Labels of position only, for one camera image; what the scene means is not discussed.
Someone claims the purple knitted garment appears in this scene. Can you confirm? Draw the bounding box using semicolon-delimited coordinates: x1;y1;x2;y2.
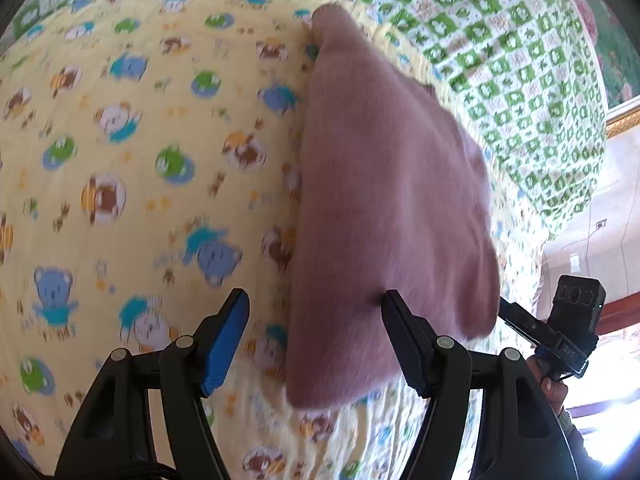
285;4;500;410

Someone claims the green checkered frog blanket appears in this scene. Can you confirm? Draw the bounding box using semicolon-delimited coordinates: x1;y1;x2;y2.
1;0;606;234

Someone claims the person's right hand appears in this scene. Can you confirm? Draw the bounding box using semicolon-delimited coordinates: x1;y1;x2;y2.
526;356;568;416

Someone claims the yellow bear print quilt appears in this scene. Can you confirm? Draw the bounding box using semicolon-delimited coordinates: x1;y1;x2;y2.
0;0;551;480

